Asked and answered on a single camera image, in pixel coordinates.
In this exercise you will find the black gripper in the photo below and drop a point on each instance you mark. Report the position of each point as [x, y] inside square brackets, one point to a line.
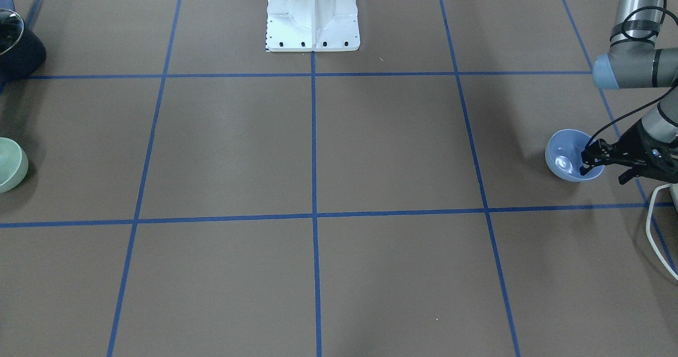
[633, 144]

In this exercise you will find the blue bowl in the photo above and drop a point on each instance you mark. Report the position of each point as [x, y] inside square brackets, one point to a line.
[563, 156]

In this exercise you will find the green bowl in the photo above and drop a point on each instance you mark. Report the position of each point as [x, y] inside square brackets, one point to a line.
[14, 164]

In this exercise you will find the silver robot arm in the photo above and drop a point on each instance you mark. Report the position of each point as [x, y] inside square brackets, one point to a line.
[633, 61]

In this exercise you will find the dark blue saucepan with lid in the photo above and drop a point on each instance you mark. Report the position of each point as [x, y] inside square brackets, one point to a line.
[22, 52]

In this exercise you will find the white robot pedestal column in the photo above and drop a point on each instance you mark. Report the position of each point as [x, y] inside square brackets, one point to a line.
[312, 25]

